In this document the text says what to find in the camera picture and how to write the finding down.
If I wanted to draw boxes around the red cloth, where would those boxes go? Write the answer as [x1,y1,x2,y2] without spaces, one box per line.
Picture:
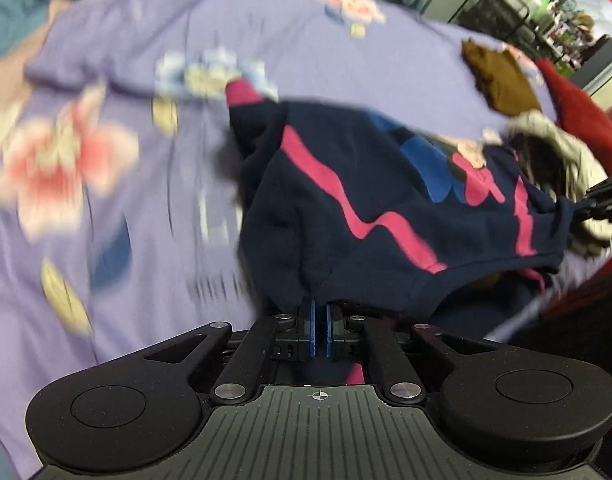
[532,56,612,177]

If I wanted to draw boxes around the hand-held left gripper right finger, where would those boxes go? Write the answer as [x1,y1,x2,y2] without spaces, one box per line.
[325,302,492,405]

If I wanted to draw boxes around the purple floral bedsheet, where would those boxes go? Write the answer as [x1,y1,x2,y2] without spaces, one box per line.
[0,0,566,480]

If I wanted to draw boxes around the dark teal cloth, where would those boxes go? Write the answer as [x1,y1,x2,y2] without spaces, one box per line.
[0,0,89,63]

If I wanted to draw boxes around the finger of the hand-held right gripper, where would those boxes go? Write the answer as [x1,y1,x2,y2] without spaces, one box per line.
[578,172,612,227]

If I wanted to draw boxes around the brown cloth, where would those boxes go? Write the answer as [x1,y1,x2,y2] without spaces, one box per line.
[460,39,544,114]

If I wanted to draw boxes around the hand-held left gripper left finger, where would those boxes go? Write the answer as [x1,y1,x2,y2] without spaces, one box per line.
[145,297,318,403]

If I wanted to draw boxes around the navy garment with pink print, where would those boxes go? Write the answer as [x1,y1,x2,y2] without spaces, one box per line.
[225,79,587,386]

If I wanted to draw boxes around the cream cloth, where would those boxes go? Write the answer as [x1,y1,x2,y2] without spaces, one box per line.
[504,110,612,257]

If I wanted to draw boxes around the black wire rack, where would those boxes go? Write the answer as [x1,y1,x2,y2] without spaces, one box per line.
[455,0,532,47]

